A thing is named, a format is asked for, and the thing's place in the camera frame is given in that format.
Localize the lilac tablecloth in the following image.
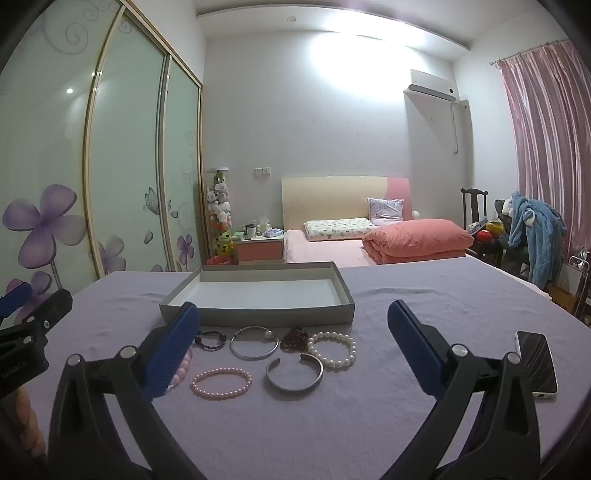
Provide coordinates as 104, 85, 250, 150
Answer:
0, 256, 591, 480

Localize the cream pearl bracelet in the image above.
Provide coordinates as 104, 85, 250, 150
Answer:
190, 367, 253, 397

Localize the pink large-bead bracelet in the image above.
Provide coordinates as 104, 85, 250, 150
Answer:
168, 346, 195, 391

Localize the white air conditioner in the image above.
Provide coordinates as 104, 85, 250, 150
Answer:
409, 69, 458, 103

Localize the wide silver cuff bracelet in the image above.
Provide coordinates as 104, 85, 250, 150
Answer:
264, 353, 324, 394

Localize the pink and cream nightstand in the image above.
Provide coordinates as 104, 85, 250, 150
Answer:
231, 228, 284, 264

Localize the air conditioner cable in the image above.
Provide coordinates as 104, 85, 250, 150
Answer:
450, 102, 462, 155

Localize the curtain rod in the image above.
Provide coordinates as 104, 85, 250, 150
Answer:
489, 39, 573, 66

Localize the white printed pillow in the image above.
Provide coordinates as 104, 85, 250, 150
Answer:
303, 217, 377, 241

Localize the lilac pillow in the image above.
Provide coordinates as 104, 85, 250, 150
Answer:
367, 198, 404, 226

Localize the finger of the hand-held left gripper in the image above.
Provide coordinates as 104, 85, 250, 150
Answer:
0, 281, 34, 320
11, 290, 74, 352

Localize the tower of plush toys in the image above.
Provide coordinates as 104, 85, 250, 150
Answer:
205, 166, 234, 259

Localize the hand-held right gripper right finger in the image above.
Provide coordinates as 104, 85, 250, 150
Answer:
383, 300, 543, 480

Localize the thin silver bangle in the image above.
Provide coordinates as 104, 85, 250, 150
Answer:
229, 325, 280, 361

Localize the dark wooden chair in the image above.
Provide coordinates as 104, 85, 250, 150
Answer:
460, 187, 492, 259

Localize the dark red garnet bracelet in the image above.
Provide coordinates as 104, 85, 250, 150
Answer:
281, 327, 309, 352

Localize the colourful toy pile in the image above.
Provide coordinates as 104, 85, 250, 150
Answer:
468, 219, 506, 245

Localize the pink bed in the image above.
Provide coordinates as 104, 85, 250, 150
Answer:
281, 175, 478, 267

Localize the grey cardboard tray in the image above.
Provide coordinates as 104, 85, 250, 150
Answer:
159, 261, 355, 328

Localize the black bead bracelet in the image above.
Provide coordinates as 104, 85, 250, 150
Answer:
193, 329, 228, 352

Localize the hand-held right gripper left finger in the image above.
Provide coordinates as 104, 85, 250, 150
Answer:
46, 301, 208, 480

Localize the flower-print sliding-door wardrobe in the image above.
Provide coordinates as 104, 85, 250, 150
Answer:
0, 0, 206, 324

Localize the white smartphone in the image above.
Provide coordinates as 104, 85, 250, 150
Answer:
514, 330, 558, 400

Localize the white pearl bracelet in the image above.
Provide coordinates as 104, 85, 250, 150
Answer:
307, 332, 357, 370

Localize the person's left hand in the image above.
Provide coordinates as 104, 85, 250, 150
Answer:
8, 387, 48, 462

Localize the pink curtain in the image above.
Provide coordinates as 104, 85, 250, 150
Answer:
496, 39, 591, 301

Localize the blue fleece garment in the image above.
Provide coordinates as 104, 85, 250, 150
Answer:
505, 191, 566, 287

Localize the metal rack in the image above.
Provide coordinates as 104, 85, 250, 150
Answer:
566, 247, 591, 280

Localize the folded coral quilt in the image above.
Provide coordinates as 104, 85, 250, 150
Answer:
361, 218, 475, 265

